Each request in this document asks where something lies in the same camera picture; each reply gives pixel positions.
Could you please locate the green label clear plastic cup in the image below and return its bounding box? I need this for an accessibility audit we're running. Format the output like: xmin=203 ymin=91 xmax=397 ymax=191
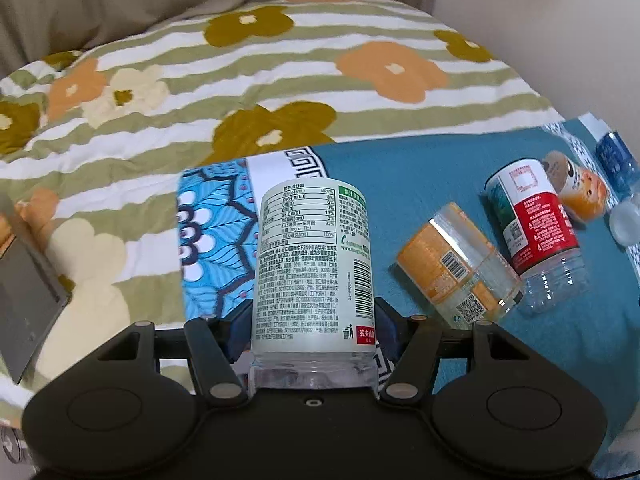
xmin=248 ymin=178 xmax=378 ymax=391

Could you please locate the orange label clear cup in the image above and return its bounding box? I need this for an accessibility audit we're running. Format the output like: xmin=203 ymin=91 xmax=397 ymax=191
xmin=396 ymin=202 xmax=524 ymax=330

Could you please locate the red label clear cup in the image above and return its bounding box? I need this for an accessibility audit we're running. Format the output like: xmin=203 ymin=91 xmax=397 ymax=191
xmin=485 ymin=158 xmax=589 ymax=314

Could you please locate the orange cartoon label cup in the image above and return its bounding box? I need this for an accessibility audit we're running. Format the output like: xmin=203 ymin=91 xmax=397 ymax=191
xmin=542 ymin=151 xmax=608 ymax=224

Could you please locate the clear white blue cup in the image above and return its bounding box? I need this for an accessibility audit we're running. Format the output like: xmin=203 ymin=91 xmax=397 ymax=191
xmin=608 ymin=195 xmax=640 ymax=247

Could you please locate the dark blue label cup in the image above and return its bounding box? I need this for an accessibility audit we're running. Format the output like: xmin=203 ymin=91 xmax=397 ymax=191
xmin=596 ymin=131 xmax=639 ymax=197

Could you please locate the teal patterned mat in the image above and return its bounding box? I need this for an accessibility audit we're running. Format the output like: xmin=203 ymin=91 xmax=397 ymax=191
xmin=176 ymin=112 xmax=640 ymax=478

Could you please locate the grey laptop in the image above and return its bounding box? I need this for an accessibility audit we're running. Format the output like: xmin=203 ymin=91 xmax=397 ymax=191
xmin=0 ymin=195 xmax=73 ymax=386

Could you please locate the floral striped quilt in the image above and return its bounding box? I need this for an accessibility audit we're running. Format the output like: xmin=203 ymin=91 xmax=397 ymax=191
xmin=1 ymin=0 xmax=559 ymax=426

